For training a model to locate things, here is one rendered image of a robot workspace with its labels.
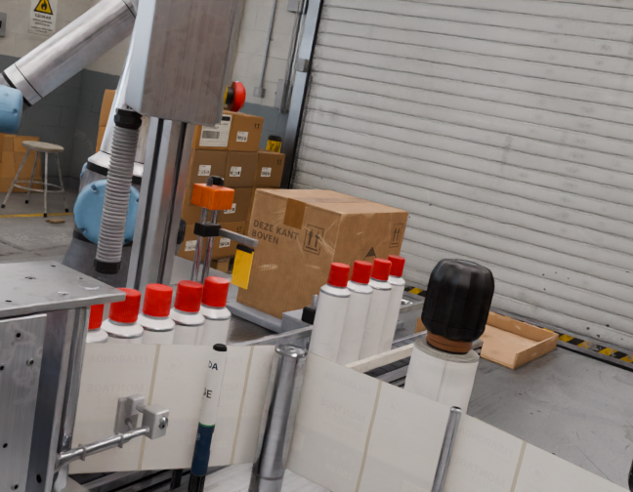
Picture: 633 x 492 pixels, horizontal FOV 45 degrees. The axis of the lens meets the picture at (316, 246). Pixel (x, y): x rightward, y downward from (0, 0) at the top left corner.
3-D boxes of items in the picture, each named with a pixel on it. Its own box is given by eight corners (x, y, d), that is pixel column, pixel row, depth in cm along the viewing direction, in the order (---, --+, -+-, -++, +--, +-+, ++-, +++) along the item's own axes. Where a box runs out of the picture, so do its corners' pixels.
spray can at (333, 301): (320, 389, 126) (345, 269, 122) (296, 378, 129) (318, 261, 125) (338, 383, 130) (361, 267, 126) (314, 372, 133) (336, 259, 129)
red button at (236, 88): (226, 79, 93) (250, 84, 94) (220, 78, 96) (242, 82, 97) (221, 110, 93) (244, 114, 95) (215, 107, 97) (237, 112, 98)
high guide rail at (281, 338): (72, 395, 90) (73, 385, 90) (65, 392, 91) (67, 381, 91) (457, 300, 178) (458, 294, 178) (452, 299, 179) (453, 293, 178)
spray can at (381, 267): (364, 375, 137) (388, 265, 133) (341, 364, 139) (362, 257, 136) (379, 369, 141) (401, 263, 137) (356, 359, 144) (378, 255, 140)
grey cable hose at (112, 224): (104, 276, 96) (127, 110, 92) (86, 268, 98) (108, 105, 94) (125, 274, 99) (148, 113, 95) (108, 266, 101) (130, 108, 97)
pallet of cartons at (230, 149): (168, 287, 488) (196, 108, 466) (74, 253, 526) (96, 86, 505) (270, 267, 592) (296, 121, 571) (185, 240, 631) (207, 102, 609)
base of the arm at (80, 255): (90, 295, 137) (98, 241, 135) (40, 273, 145) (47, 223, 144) (153, 290, 149) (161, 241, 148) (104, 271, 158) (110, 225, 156)
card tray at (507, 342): (513, 369, 173) (517, 352, 172) (413, 333, 187) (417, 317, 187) (555, 348, 198) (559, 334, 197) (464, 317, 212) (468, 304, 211)
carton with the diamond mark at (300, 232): (317, 335, 165) (342, 213, 159) (234, 302, 177) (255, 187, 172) (387, 316, 189) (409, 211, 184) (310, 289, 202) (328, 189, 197)
